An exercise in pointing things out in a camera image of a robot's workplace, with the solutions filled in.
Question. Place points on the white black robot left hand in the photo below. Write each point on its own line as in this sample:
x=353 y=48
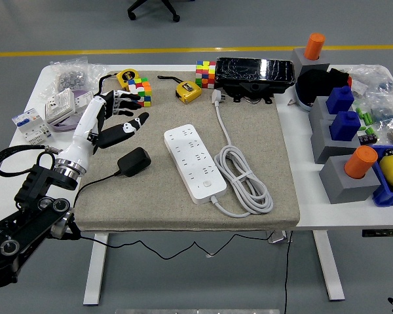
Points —
x=83 y=131

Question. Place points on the black plug adapter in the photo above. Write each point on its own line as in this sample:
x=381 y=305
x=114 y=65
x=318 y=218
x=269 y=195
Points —
x=134 y=162

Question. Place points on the white power strip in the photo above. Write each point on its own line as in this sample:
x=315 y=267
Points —
x=196 y=163

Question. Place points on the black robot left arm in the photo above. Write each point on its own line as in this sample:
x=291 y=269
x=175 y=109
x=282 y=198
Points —
x=23 y=225

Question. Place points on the purple tape roll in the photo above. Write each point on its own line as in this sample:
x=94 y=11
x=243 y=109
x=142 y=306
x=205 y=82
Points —
x=65 y=126

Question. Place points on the white blue circuit breaker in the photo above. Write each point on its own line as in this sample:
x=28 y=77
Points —
x=29 y=126

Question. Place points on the clear bag of metal nuts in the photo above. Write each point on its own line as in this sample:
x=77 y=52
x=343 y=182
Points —
x=68 y=78

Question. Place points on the yellow tape measure black label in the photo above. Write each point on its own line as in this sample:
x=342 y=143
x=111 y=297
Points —
x=126 y=76

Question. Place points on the scrambled colourful puzzle cube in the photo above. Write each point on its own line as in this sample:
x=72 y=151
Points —
x=144 y=88

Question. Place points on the black table control panel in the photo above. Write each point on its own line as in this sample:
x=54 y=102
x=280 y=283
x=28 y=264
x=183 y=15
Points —
x=383 y=233

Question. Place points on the white table leg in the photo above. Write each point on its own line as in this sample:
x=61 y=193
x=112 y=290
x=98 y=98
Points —
x=329 y=268
x=95 y=271

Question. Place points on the grey-brown mat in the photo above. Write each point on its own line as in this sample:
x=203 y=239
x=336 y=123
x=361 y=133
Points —
x=144 y=202

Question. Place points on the yellow tape measure grey label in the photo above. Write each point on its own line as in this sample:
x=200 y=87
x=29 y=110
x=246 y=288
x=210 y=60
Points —
x=188 y=91

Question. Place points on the blue plastic bin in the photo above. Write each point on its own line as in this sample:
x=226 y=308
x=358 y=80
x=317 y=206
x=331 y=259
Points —
x=386 y=196

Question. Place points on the tall colourful puzzle cube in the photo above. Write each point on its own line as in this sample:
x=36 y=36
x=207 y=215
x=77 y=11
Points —
x=205 y=75

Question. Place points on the grey block with hole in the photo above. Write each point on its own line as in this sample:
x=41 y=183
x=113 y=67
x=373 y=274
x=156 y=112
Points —
x=337 y=183
x=317 y=111
x=324 y=144
x=298 y=60

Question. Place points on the black office chair base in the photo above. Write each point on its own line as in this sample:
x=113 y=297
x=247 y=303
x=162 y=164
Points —
x=170 y=10

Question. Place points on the orange cylinder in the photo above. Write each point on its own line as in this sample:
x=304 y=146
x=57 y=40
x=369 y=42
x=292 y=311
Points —
x=314 y=45
x=360 y=162

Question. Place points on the black purple small component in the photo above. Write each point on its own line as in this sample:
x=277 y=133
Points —
x=368 y=137

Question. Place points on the black cracked glossy device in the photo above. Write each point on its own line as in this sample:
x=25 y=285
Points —
x=249 y=70

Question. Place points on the blue plastic block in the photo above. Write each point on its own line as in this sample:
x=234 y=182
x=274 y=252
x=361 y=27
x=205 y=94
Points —
x=345 y=126
x=340 y=99

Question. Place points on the green plastic cylinder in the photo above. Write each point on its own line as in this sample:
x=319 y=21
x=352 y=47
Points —
x=359 y=114
x=367 y=118

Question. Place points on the clear bag of blue parts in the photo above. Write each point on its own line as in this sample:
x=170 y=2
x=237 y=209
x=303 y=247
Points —
x=384 y=112

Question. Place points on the small metal clip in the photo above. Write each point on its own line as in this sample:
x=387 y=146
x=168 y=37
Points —
x=292 y=102

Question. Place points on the white blue round device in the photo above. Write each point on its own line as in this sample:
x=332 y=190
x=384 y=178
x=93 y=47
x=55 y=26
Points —
x=303 y=104

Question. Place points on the clear bag of small parts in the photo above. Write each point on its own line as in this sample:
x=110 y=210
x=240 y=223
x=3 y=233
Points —
x=370 y=76

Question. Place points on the black cloth cap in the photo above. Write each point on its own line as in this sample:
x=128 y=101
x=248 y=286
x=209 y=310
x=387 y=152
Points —
x=314 y=83

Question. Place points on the white wall socket panel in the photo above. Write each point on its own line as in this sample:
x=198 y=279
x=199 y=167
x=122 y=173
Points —
x=60 y=104
x=83 y=98

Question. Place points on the metal bracket under table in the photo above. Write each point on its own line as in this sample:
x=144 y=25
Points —
x=276 y=237

